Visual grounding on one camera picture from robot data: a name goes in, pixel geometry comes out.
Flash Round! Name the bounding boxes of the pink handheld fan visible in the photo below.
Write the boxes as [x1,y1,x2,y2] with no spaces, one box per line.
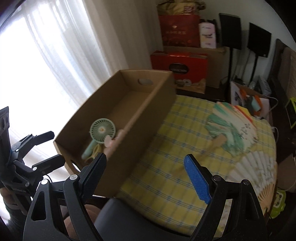
[104,135,115,148]

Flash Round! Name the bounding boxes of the mint green handheld fan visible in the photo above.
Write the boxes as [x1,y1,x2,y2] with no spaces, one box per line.
[81,118,116,161]

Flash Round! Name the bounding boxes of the white floral folding fan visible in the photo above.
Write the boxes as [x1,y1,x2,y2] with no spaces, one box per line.
[227,151,278,213]

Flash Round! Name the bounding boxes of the green painted round fan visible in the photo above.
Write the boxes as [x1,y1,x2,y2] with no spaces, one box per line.
[205,102,258,156]

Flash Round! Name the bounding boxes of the yellow plaid table cloth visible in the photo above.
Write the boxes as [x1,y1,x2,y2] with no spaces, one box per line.
[117,95,276,235]

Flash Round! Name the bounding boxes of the open brown cardboard box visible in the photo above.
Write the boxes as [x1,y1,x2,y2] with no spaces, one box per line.
[54,70,176,197]

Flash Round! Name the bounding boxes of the red gift box lower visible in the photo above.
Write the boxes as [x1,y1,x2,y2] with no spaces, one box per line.
[151,51,209,94]

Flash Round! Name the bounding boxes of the red gift box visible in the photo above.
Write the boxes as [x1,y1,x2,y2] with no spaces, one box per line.
[159,15,200,48]
[151,51,209,94]

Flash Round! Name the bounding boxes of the green yellow device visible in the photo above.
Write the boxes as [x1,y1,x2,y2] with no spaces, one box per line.
[285,97,296,129]

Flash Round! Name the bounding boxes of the brown sofa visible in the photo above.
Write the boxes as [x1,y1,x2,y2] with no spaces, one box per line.
[267,38,296,163]

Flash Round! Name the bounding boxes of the pink white small box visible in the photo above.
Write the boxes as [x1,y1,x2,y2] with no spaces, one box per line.
[199,22,217,49]

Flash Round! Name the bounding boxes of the black speaker right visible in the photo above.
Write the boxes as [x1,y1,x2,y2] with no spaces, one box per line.
[247,23,272,58]

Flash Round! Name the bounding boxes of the black speaker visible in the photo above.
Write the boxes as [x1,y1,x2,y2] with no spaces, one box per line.
[247,23,272,58]
[219,13,242,50]

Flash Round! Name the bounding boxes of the red gift box top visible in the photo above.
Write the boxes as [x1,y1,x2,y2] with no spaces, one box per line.
[159,15,200,48]

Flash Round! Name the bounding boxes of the black speaker left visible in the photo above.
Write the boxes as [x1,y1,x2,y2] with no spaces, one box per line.
[219,13,242,50]

